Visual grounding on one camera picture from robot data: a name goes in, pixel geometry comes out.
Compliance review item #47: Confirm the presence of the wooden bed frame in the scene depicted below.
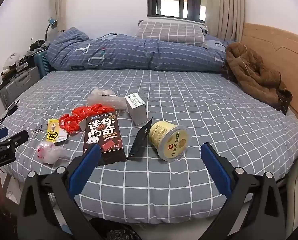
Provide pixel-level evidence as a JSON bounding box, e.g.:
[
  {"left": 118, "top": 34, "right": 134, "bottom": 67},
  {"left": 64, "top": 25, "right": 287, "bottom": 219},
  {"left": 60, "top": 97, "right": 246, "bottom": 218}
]
[{"left": 240, "top": 23, "right": 298, "bottom": 140}]

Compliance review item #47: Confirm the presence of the dark brown cookie box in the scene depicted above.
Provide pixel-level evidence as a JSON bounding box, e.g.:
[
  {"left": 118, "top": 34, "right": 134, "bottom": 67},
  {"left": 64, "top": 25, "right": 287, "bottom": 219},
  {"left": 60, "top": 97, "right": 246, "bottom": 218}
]
[{"left": 83, "top": 111, "right": 127, "bottom": 167}]

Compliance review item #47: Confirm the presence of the black power adapter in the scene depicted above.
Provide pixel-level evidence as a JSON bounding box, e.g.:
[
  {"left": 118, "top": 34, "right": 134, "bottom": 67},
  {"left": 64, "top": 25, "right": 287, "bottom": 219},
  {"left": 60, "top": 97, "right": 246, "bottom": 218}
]
[{"left": 7, "top": 100, "right": 19, "bottom": 115}]

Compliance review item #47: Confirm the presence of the blue desk lamp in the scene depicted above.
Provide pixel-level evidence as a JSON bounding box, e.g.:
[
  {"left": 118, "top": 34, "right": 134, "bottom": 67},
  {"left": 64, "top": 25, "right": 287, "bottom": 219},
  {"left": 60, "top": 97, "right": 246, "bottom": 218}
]
[{"left": 45, "top": 17, "right": 59, "bottom": 42}]

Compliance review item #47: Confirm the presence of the white plastic appliance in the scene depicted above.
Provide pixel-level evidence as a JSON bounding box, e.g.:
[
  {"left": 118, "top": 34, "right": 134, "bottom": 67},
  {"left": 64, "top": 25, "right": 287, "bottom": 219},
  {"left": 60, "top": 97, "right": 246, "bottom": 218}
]
[{"left": 4, "top": 52, "right": 21, "bottom": 69}]

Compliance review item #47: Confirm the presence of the clear bubble wrap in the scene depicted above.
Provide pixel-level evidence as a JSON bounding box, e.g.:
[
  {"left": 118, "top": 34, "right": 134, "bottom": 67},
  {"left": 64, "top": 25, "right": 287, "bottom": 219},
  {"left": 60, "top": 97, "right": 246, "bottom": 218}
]
[{"left": 86, "top": 88, "right": 128, "bottom": 110}]

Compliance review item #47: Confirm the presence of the black paper packet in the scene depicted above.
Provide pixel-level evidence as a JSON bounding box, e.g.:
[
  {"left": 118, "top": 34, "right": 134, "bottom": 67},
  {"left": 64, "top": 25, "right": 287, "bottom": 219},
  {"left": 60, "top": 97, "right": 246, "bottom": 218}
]
[{"left": 126, "top": 117, "right": 153, "bottom": 161}]

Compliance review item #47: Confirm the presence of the teal suitcase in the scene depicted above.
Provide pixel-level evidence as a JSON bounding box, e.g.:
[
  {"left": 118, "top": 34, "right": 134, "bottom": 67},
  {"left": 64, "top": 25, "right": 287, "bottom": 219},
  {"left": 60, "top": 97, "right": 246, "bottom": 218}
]
[{"left": 34, "top": 49, "right": 51, "bottom": 79}]

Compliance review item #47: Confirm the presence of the grey checked mattress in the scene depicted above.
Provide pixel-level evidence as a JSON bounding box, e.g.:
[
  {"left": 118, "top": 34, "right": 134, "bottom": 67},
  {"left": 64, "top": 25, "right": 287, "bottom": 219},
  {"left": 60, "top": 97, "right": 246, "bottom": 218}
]
[{"left": 0, "top": 69, "right": 298, "bottom": 227}]

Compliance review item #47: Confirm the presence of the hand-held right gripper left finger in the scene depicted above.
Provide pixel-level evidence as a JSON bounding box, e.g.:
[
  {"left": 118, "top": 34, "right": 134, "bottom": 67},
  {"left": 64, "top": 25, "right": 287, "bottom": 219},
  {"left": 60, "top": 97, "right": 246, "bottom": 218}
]
[{"left": 16, "top": 144, "right": 102, "bottom": 240}]

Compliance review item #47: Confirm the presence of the black cable bundle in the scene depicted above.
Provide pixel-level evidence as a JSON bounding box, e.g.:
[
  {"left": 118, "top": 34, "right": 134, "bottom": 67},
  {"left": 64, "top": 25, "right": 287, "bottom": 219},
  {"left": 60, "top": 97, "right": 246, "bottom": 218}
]
[{"left": 30, "top": 39, "right": 51, "bottom": 51}]

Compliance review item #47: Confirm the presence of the blue striped duvet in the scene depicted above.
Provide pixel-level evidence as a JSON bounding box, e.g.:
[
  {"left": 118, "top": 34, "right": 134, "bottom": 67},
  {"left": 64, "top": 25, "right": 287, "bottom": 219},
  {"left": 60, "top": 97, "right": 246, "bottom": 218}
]
[{"left": 46, "top": 27, "right": 239, "bottom": 72}]

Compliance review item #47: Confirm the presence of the small white box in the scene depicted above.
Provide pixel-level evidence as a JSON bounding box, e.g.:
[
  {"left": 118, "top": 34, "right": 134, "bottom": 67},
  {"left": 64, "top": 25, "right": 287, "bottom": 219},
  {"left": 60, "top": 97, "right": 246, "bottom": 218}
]
[{"left": 125, "top": 93, "right": 147, "bottom": 126}]

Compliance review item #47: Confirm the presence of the brown jacket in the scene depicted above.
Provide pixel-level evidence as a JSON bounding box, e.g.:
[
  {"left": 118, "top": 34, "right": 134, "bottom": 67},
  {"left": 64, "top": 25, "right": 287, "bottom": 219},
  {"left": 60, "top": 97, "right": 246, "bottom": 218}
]
[{"left": 225, "top": 42, "right": 293, "bottom": 115}]

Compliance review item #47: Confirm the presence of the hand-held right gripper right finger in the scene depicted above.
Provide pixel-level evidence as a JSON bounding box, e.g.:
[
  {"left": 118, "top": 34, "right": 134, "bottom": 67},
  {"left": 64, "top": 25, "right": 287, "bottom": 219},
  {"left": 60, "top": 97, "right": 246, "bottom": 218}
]
[{"left": 200, "top": 142, "right": 288, "bottom": 240}]

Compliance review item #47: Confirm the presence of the grey checked pillow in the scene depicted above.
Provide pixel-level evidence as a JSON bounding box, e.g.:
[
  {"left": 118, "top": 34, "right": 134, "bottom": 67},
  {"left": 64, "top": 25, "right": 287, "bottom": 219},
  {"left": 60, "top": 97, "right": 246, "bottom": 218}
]
[{"left": 134, "top": 20, "right": 208, "bottom": 48}]

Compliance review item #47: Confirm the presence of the yellow yogurt cup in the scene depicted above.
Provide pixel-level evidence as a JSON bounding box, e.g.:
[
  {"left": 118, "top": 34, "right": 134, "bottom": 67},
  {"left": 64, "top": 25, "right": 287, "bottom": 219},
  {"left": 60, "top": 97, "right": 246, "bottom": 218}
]
[{"left": 148, "top": 120, "right": 191, "bottom": 162}]

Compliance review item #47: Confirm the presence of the red plastic bag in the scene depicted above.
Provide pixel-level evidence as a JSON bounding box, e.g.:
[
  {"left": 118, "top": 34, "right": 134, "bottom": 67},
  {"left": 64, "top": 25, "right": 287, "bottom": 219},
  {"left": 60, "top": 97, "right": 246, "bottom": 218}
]
[{"left": 58, "top": 104, "right": 114, "bottom": 133}]

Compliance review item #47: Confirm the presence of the dark framed window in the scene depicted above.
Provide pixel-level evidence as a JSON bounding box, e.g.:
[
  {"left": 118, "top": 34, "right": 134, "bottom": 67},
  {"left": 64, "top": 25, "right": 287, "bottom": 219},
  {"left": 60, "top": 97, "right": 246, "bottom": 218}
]
[{"left": 147, "top": 0, "right": 207, "bottom": 22}]

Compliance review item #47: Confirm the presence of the yellow snack packet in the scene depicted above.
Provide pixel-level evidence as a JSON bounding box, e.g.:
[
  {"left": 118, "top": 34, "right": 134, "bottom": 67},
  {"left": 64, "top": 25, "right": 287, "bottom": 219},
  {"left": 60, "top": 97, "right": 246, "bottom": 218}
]
[{"left": 47, "top": 119, "right": 69, "bottom": 143}]

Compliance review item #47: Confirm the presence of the silver suitcase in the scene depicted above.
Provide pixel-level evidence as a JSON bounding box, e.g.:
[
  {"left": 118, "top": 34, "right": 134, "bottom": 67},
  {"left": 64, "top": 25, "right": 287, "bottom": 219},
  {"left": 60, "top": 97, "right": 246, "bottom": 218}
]
[{"left": 0, "top": 66, "right": 41, "bottom": 109}]

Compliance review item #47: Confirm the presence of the white plastic bag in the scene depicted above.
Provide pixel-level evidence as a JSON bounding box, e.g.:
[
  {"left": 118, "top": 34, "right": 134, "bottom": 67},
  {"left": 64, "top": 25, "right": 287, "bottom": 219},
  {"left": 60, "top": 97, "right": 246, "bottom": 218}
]
[{"left": 36, "top": 141, "right": 69, "bottom": 165}]

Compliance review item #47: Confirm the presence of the beige curtain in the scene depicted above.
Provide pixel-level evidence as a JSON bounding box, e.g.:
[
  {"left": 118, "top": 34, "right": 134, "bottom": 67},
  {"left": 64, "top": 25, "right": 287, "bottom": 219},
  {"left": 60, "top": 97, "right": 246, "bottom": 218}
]
[
  {"left": 205, "top": 0, "right": 248, "bottom": 42},
  {"left": 51, "top": 0, "right": 71, "bottom": 34}
]

